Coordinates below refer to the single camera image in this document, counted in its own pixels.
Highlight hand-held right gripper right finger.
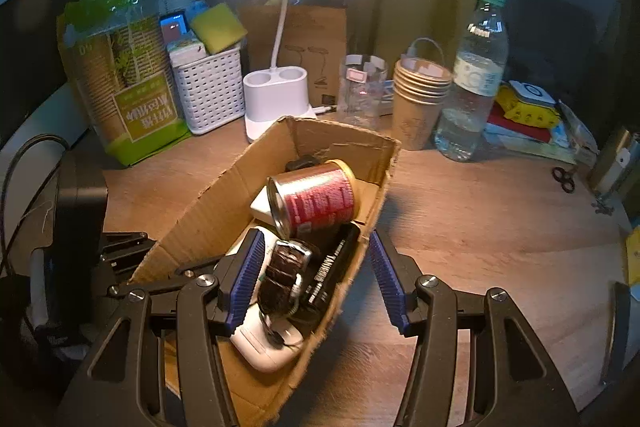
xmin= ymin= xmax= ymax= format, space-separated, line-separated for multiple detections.
xmin=369 ymin=229 xmax=581 ymax=427

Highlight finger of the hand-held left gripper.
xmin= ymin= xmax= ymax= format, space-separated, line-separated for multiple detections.
xmin=99 ymin=231 xmax=152 ymax=280
xmin=106 ymin=257 xmax=226 ymax=308

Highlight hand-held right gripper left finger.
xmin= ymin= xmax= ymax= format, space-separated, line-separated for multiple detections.
xmin=57 ymin=228 xmax=266 ymax=427

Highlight brown leather wristwatch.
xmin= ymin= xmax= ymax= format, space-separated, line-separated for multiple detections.
xmin=257 ymin=239 xmax=313 ymax=317

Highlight black marker pen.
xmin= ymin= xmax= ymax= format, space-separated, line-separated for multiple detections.
xmin=295 ymin=222 xmax=362 ymax=309

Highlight white earbud case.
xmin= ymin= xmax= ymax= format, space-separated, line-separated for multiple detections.
xmin=230 ymin=302 xmax=306 ymax=374

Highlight white charger adapter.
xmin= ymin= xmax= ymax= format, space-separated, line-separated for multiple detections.
xmin=250 ymin=187 xmax=275 ymax=226

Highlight cardboard box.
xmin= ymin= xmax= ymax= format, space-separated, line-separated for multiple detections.
xmin=127 ymin=116 xmax=402 ymax=427

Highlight red tin can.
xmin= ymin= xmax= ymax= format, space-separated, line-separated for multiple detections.
xmin=266 ymin=159 xmax=357 ymax=239

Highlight black car key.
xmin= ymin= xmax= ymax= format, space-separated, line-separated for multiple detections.
xmin=285 ymin=155 xmax=322 ymax=174

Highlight green paper cup package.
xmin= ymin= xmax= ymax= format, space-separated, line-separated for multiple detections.
xmin=56 ymin=0 xmax=192 ymax=168

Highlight stack of brown paper cups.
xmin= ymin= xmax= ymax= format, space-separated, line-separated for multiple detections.
xmin=391 ymin=57 xmax=453 ymax=152

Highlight white woven plastic basket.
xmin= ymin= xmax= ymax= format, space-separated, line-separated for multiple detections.
xmin=170 ymin=44 xmax=247 ymax=136

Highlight white desk lamp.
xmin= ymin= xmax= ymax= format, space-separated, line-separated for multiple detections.
xmin=197 ymin=0 xmax=405 ymax=142

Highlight clear plastic cup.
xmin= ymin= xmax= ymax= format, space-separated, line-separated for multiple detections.
xmin=338 ymin=54 xmax=389 ymax=130

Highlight white tissue pack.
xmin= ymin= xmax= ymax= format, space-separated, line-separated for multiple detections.
xmin=167 ymin=34 xmax=207 ymax=61

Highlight clear plastic water bottle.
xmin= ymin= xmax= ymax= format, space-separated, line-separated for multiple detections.
xmin=434 ymin=0 xmax=510 ymax=162

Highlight black scissors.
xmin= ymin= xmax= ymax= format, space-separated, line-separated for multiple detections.
xmin=551 ymin=165 xmax=577 ymax=194

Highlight yellow toy box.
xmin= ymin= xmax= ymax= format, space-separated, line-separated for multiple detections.
xmin=495 ymin=86 xmax=561 ymax=130

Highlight smartphone with lit screen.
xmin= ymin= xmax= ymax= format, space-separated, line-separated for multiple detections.
xmin=160 ymin=12 xmax=190 ymax=46

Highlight bunch of keys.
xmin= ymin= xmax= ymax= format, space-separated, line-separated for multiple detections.
xmin=591 ymin=197 xmax=619 ymax=221

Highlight yellow green sponge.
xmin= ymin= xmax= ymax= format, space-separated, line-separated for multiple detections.
xmin=190 ymin=4 xmax=248 ymax=55

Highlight white round device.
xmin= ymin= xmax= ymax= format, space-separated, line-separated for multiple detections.
xmin=510 ymin=81 xmax=557 ymax=108

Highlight yellow tissue box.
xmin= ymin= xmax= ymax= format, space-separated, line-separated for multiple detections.
xmin=625 ymin=232 xmax=640 ymax=288

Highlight brown lamp carton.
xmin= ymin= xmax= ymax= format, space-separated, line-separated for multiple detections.
xmin=237 ymin=5 xmax=347 ymax=110

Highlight black cable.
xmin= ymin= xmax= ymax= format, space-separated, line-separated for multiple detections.
xmin=0 ymin=134 xmax=67 ymax=280

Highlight white charging cable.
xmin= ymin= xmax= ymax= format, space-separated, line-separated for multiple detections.
xmin=405 ymin=38 xmax=447 ymax=64

